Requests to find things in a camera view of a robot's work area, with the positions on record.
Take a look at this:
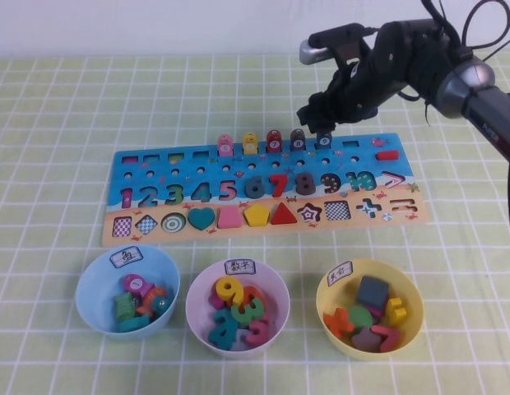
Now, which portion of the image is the light blue plastic bowl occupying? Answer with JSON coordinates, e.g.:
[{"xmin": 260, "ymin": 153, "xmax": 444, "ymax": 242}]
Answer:
[{"xmin": 75, "ymin": 246, "xmax": 181, "ymax": 341}]

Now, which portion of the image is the dark blue number six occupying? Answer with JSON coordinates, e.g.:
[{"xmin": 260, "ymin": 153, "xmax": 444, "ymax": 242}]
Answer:
[{"xmin": 243, "ymin": 175, "xmax": 267, "ymax": 199}]

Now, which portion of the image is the red wooden triangle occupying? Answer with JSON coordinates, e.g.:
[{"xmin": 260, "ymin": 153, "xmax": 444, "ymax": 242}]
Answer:
[{"xmin": 270, "ymin": 202, "xmax": 298, "ymax": 225}]

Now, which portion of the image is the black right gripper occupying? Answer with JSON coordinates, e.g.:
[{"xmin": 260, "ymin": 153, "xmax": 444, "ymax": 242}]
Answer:
[{"xmin": 296, "ymin": 44, "xmax": 406, "ymax": 135}]

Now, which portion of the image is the orange wooden number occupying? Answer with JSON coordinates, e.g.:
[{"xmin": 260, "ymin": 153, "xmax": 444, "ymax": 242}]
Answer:
[{"xmin": 243, "ymin": 286, "xmax": 267, "ymax": 308}]

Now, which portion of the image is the grey brown wooden star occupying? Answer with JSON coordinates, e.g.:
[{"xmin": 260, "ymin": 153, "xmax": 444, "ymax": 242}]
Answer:
[{"xmin": 351, "ymin": 327, "xmax": 382, "ymax": 351}]

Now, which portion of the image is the green striped wooden fish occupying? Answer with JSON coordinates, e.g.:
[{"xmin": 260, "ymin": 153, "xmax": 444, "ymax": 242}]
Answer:
[{"xmin": 114, "ymin": 292, "xmax": 135, "ymax": 322}]

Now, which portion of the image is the colourful wooden puzzle board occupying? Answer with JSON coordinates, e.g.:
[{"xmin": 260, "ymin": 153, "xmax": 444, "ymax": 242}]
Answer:
[{"xmin": 100, "ymin": 132, "xmax": 429, "ymax": 248}]

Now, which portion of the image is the white label on pink bowl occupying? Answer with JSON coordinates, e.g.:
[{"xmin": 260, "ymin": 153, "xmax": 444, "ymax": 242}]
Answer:
[{"xmin": 225, "ymin": 258, "xmax": 256, "ymax": 276}]

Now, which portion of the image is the magenta fish peg one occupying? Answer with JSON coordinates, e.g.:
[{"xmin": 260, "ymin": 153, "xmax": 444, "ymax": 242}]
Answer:
[{"xmin": 123, "ymin": 273, "xmax": 151, "ymax": 295}]

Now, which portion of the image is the teal wooden number four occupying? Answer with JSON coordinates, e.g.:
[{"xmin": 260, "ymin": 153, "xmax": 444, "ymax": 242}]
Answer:
[{"xmin": 208, "ymin": 318, "xmax": 240, "ymax": 350}]

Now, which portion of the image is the white label on yellow bowl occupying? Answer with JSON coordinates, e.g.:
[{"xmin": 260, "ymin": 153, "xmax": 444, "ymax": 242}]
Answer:
[{"xmin": 327, "ymin": 261, "xmax": 355, "ymax": 286}]

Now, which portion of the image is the orange wooden fish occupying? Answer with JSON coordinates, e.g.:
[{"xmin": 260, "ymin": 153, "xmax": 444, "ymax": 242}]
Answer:
[{"xmin": 137, "ymin": 286, "xmax": 168, "ymax": 318}]

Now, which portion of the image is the green wooden circle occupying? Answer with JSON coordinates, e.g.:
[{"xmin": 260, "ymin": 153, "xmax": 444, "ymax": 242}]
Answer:
[{"xmin": 347, "ymin": 304, "xmax": 378, "ymax": 332}]

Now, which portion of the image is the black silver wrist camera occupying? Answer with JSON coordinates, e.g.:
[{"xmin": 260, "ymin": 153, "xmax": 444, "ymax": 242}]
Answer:
[{"xmin": 299, "ymin": 23, "xmax": 378, "ymax": 65}]

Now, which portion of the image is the orange wooden cross sign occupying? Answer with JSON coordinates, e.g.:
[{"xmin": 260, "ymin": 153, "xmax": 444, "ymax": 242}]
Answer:
[{"xmin": 323, "ymin": 308, "xmax": 355, "ymax": 337}]

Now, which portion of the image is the teal wooden heart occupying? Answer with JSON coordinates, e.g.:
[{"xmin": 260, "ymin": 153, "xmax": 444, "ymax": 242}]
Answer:
[{"xmin": 187, "ymin": 207, "xmax": 216, "ymax": 231}]

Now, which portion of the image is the yellow wooden pentagon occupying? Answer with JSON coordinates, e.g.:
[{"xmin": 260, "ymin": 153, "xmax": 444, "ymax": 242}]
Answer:
[{"xmin": 243, "ymin": 204, "xmax": 270, "ymax": 227}]

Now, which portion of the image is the pink fish peg five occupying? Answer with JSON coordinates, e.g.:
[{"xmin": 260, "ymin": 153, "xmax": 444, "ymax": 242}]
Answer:
[{"xmin": 216, "ymin": 133, "xmax": 234, "ymax": 156}]

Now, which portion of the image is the pink wooden trapezoid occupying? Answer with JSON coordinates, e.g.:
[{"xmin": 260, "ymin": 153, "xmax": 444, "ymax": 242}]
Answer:
[{"xmin": 216, "ymin": 207, "xmax": 242, "ymax": 230}]

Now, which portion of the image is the teal wooden fish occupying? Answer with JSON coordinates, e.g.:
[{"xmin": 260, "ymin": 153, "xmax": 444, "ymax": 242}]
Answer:
[{"xmin": 117, "ymin": 314, "xmax": 151, "ymax": 332}]

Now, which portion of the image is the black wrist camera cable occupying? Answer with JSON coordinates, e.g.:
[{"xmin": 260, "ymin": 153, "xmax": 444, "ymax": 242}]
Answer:
[{"xmin": 421, "ymin": 0, "xmax": 510, "ymax": 57}]

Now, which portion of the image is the pink plastic bowl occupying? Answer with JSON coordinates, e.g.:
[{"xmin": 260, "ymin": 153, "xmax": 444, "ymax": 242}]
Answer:
[{"xmin": 185, "ymin": 259, "xmax": 290, "ymax": 359}]

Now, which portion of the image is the yellow plastic bowl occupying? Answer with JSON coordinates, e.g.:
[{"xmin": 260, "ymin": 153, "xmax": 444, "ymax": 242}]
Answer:
[{"xmin": 315, "ymin": 258, "xmax": 424, "ymax": 361}]

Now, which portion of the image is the pink wooden number five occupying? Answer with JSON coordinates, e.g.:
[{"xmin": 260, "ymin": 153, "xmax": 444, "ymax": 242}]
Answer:
[{"xmin": 217, "ymin": 179, "xmax": 239, "ymax": 202}]

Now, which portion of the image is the pink wooden angle sign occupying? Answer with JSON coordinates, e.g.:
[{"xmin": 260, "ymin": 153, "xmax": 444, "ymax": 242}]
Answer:
[{"xmin": 370, "ymin": 324, "xmax": 402, "ymax": 353}]

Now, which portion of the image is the brown wooden number eight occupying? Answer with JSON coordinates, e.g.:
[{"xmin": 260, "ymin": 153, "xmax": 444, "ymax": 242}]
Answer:
[{"xmin": 295, "ymin": 172, "xmax": 317, "ymax": 197}]

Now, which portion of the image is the red fish peg seven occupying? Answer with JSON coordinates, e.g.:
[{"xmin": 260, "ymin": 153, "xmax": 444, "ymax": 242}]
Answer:
[{"xmin": 266, "ymin": 129, "xmax": 283, "ymax": 153}]

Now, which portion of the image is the teal fish with metal screw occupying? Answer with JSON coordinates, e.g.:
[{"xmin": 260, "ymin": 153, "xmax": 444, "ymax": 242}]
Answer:
[{"xmin": 150, "ymin": 295, "xmax": 172, "ymax": 316}]

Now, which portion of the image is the yellow wooden number nine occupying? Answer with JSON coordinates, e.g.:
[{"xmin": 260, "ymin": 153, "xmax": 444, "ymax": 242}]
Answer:
[{"xmin": 215, "ymin": 277, "xmax": 244, "ymax": 308}]

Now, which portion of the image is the red wooden number seven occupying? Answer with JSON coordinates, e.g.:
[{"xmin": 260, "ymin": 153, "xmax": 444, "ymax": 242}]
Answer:
[{"xmin": 267, "ymin": 173, "xmax": 290, "ymax": 198}]

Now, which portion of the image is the yellow wooden equals sign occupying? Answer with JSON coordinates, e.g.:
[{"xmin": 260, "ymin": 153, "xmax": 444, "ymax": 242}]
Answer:
[{"xmin": 384, "ymin": 296, "xmax": 407, "ymax": 326}]

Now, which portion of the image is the dark grey wooden square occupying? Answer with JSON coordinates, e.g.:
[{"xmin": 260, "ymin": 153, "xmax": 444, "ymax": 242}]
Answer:
[{"xmin": 356, "ymin": 275, "xmax": 390, "ymax": 309}]

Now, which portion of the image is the yellow fish peg six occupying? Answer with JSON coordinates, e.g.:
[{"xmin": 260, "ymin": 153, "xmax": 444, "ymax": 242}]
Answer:
[{"xmin": 242, "ymin": 132, "xmax": 259, "ymax": 156}]

